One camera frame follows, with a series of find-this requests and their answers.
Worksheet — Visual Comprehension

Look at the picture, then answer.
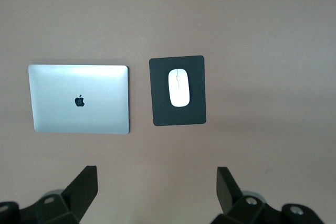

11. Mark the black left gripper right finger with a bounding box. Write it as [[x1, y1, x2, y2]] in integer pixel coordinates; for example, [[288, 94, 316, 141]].
[[209, 166, 324, 224]]

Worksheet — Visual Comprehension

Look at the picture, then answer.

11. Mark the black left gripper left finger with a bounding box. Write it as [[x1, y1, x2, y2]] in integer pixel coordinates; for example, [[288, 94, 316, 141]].
[[0, 165, 99, 224]]

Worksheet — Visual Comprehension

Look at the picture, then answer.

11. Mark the white computer mouse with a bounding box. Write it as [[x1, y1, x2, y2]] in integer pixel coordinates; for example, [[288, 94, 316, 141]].
[[167, 68, 191, 108]]

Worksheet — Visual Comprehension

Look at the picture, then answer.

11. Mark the black mouse pad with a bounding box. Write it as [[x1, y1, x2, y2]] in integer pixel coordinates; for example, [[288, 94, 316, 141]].
[[149, 55, 207, 126]]

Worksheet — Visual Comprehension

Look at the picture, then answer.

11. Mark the silver laptop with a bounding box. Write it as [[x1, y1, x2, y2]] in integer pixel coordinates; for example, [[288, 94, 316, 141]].
[[28, 63, 130, 135]]

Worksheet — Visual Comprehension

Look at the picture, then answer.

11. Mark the brown table cover mat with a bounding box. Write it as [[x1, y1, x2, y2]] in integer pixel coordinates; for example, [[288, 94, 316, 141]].
[[0, 0, 336, 224]]

